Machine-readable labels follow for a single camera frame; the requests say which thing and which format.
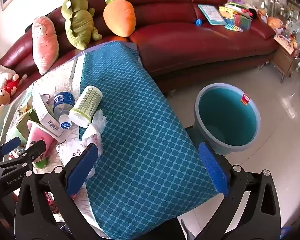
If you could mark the red bear plush toy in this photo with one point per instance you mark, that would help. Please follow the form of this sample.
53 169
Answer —
12 85

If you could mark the teal and beige tablecloth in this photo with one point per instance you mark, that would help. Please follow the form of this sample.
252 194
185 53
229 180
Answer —
140 142

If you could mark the clear plastic bag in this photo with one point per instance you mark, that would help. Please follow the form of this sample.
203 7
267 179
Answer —
96 125

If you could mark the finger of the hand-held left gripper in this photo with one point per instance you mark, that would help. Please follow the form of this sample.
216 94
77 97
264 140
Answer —
36 150
12 145

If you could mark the red leather sofa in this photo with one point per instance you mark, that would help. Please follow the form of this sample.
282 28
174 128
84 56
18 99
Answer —
180 42

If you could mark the white cardboard box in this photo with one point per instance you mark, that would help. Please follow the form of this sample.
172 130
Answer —
48 120

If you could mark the teal picture book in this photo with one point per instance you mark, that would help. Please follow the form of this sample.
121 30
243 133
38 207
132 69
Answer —
211 13

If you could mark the red snack packet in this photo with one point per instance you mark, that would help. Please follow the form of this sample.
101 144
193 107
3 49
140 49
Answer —
51 202

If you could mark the white jar with green label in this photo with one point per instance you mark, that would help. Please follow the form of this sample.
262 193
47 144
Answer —
86 103

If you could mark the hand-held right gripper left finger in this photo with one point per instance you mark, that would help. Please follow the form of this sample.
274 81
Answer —
82 168

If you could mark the orange carrot plush toy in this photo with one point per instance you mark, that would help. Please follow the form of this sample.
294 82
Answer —
118 17

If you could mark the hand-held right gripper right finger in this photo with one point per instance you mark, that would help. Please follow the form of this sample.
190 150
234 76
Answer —
213 171

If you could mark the green dinosaur plush toy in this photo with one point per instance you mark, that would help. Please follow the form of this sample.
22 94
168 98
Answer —
77 22

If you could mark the blue toy wheel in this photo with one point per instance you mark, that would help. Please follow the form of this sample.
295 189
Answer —
199 22

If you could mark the beige bear plush toy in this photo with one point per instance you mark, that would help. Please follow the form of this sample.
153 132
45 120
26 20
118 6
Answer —
3 97

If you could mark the wooden side table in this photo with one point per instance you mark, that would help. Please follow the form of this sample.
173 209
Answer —
286 57

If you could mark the teal grey waste bin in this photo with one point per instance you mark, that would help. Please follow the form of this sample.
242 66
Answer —
225 115

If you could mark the clear plastic water bottle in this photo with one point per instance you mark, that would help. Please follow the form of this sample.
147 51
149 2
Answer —
62 102

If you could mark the pink plush toy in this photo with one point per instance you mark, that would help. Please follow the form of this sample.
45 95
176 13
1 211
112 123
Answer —
43 47

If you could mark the green snack packet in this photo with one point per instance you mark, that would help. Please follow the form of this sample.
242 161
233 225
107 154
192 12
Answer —
23 125

